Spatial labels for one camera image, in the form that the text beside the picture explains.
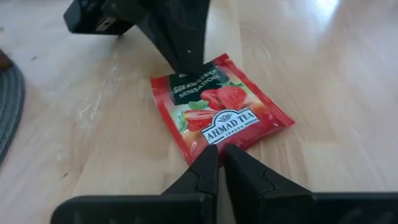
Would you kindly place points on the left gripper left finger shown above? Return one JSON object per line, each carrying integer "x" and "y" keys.
{"x": 140, "y": 210}

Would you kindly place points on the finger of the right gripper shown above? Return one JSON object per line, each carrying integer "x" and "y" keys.
{"x": 164, "y": 28}
{"x": 192, "y": 31}

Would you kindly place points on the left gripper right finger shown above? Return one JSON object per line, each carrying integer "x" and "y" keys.
{"x": 295, "y": 208}

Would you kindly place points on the red tea packet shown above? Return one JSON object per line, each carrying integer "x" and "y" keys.
{"x": 233, "y": 99}

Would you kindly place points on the round grey mat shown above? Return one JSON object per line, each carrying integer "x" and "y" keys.
{"x": 9, "y": 105}

